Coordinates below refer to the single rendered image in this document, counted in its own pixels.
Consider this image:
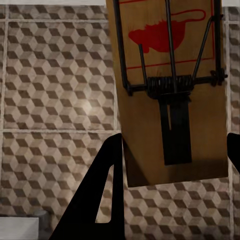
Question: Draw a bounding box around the mousetrap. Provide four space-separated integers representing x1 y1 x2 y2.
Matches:
105 0 229 188

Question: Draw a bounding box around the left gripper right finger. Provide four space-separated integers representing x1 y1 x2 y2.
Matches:
227 133 240 173

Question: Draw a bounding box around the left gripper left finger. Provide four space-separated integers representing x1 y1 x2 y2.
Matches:
49 133 125 240

